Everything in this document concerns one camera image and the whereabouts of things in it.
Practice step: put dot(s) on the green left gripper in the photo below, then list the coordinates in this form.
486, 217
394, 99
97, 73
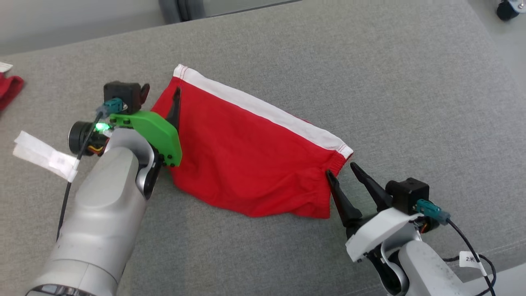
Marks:
156, 131

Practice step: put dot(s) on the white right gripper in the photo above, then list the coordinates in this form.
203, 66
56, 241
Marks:
378, 230

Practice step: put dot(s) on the red shorts with white stripe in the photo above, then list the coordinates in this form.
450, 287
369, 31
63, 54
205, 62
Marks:
246, 164

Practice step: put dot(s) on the red Bulls 23 jersey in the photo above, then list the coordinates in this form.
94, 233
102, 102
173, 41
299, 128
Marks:
9, 90

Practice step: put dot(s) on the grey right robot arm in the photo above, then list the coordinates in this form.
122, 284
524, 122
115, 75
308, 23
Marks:
427, 271

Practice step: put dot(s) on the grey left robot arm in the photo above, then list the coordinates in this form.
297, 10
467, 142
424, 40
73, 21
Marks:
102, 213

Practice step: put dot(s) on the grey fabric sofa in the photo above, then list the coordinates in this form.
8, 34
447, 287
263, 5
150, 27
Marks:
370, 61

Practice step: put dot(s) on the black caster wheel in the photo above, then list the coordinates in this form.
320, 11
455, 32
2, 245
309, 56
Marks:
506, 9

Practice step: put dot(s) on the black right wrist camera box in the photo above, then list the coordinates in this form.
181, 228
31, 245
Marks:
407, 193

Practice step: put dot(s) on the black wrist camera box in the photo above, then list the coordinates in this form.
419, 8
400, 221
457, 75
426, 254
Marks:
123, 90
407, 193

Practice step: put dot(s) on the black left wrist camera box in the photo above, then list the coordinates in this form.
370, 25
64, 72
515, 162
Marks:
123, 90

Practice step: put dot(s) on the grey partition post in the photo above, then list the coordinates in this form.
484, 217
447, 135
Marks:
169, 10
193, 8

